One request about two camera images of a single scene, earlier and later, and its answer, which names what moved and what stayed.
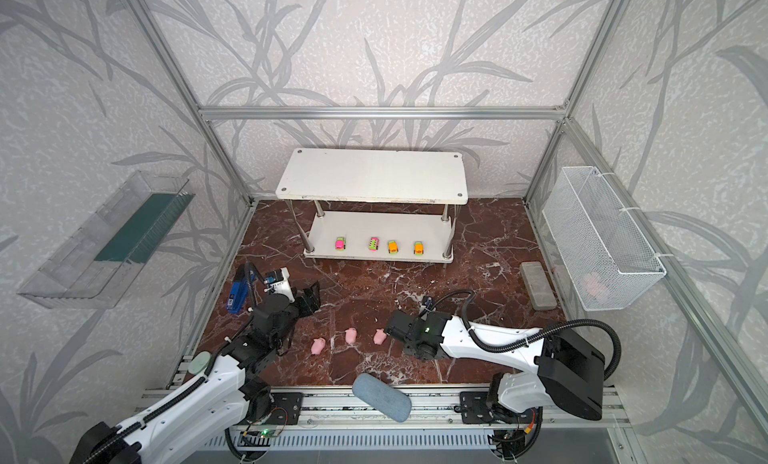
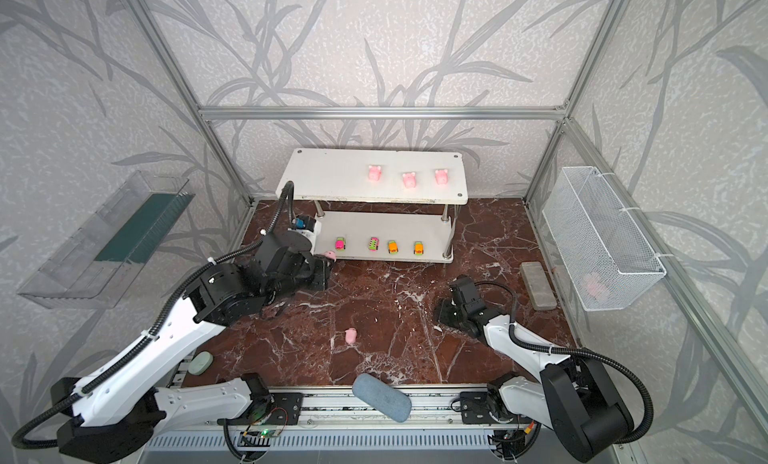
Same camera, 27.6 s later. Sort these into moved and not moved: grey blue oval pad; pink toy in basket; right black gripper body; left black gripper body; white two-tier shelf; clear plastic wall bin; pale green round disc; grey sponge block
Moved: left black gripper body; right black gripper body
Not moved: pink toy in basket; pale green round disc; grey sponge block; grey blue oval pad; white two-tier shelf; clear plastic wall bin
